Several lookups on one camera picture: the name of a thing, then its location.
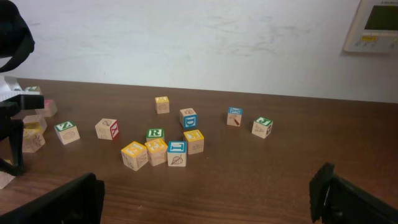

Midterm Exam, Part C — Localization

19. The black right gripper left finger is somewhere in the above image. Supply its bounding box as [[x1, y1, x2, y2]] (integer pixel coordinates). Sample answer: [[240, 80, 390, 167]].
[[1, 173, 104, 224]]

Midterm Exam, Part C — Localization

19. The yellow s block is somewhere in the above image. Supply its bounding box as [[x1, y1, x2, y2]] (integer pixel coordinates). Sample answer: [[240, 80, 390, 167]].
[[22, 129, 45, 153], [121, 141, 149, 171]]

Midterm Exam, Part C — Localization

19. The green J block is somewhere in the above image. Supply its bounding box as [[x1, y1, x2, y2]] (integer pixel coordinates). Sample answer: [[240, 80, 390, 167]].
[[252, 117, 273, 139]]

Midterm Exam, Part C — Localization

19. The yellow G block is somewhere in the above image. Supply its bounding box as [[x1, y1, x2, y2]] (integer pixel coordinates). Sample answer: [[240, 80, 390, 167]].
[[145, 138, 168, 166]]

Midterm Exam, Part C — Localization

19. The green Z block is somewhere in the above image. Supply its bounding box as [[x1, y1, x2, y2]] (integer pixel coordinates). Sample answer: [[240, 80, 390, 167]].
[[54, 121, 80, 145]]

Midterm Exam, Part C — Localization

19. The green L block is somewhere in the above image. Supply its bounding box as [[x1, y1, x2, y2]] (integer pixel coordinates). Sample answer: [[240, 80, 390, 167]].
[[24, 86, 42, 95]]

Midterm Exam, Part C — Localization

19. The yellow K block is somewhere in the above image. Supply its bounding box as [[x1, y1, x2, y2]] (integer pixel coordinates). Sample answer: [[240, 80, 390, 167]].
[[183, 129, 205, 155]]

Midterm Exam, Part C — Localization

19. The blue D block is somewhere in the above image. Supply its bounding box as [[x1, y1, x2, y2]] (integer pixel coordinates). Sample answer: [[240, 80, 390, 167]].
[[180, 108, 198, 129]]

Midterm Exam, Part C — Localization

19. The red O block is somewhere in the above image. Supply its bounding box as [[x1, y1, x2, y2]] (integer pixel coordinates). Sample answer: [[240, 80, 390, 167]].
[[35, 100, 57, 117]]

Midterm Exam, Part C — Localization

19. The yellow top block far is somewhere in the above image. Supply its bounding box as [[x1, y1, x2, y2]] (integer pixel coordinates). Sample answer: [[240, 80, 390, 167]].
[[155, 96, 170, 114]]

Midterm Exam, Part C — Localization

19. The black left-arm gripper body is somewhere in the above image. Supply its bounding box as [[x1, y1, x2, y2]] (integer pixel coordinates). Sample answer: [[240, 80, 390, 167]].
[[1, 75, 44, 140]]

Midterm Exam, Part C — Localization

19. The beige wall control panel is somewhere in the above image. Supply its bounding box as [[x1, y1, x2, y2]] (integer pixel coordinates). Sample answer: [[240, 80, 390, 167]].
[[343, 0, 397, 54]]

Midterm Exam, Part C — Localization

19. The blue L block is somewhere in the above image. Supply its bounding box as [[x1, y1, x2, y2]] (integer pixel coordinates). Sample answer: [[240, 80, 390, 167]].
[[167, 141, 187, 167]]

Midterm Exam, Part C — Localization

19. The yellow C block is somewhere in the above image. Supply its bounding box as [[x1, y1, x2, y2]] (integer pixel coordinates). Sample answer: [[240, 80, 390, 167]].
[[0, 171, 15, 189]]

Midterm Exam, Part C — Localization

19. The plain wood yellow-side block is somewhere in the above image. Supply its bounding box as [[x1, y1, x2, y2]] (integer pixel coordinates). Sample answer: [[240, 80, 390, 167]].
[[23, 114, 47, 134]]

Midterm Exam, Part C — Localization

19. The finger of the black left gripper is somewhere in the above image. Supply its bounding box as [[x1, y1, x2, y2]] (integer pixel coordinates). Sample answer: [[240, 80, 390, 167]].
[[1, 119, 24, 176]]

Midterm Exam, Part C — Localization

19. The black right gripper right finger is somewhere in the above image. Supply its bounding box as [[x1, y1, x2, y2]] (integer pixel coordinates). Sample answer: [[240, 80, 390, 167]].
[[309, 162, 397, 224]]

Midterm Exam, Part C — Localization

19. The green R block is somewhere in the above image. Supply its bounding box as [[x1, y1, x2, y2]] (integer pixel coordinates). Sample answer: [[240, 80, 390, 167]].
[[146, 128, 165, 142]]

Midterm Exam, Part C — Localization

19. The blue X block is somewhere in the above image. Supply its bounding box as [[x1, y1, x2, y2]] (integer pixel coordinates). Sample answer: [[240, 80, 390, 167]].
[[227, 107, 243, 126]]

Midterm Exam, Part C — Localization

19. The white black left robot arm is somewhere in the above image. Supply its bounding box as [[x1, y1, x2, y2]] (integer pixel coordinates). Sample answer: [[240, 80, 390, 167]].
[[1, 0, 44, 176]]

